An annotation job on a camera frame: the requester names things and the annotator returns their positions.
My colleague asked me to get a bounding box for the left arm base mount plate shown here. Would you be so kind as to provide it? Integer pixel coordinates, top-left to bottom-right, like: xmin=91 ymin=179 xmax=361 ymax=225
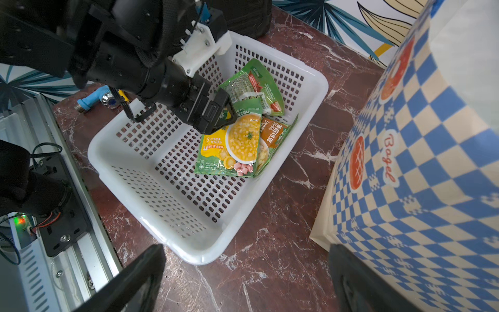
xmin=35 ymin=155 xmax=91 ymax=257

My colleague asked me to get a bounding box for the green packet yellow soup picture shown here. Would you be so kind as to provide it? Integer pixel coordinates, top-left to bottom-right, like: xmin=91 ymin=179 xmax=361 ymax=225
xmin=194 ymin=97 xmax=263 ymax=178

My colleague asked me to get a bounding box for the orange brown condiment packet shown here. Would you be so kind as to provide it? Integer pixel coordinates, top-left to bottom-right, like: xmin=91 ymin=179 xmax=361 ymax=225
xmin=254 ymin=117 xmax=298 ymax=178

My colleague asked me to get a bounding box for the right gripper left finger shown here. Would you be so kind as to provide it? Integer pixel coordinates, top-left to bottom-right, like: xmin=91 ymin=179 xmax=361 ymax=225
xmin=76 ymin=244 xmax=166 ymax=311

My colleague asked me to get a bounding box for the white plastic perforated basket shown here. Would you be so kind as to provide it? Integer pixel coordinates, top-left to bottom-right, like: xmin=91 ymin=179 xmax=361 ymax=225
xmin=88 ymin=33 xmax=329 ymax=265

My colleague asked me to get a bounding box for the blue checkered paper bag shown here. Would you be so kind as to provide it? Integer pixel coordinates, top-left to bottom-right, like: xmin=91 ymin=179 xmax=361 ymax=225
xmin=311 ymin=1 xmax=498 ymax=311

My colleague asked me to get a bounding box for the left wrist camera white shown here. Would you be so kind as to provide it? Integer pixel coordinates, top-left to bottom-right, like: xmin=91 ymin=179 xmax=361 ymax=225
xmin=172 ymin=1 xmax=232 ymax=78

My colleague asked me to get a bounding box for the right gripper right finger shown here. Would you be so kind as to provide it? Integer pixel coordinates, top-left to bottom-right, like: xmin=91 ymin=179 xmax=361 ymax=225
xmin=328 ymin=244 xmax=420 ymax=312

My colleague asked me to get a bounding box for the black plastic tool case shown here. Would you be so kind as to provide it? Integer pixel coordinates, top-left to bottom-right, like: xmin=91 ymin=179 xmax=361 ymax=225
xmin=207 ymin=0 xmax=272 ymax=38

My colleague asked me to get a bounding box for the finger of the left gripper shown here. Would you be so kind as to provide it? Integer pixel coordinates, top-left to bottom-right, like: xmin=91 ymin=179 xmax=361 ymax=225
xmin=196 ymin=89 xmax=236 ymax=135

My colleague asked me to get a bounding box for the electronics board with cables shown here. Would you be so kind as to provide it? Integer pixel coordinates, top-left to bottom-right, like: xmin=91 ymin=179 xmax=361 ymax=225
xmin=1 ymin=213 xmax=36 ymax=266

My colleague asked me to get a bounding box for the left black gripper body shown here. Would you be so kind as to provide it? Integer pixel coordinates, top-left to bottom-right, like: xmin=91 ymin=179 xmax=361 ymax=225
xmin=86 ymin=39 xmax=213 ymax=125

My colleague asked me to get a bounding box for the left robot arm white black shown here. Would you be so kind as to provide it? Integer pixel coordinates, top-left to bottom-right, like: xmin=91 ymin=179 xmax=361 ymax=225
xmin=1 ymin=1 xmax=237 ymax=135

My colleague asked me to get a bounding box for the green packet with barcode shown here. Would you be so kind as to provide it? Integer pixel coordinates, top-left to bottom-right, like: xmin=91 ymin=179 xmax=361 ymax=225
xmin=220 ymin=58 xmax=285 ymax=116

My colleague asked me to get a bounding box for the aluminium front rail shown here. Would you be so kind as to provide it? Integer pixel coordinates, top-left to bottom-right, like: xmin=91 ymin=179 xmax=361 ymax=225
xmin=0 ymin=93 xmax=123 ymax=312

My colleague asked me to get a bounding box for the blue handled tool on table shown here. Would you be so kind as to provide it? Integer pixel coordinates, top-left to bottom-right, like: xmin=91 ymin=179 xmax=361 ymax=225
xmin=75 ymin=86 xmax=120 ymax=113

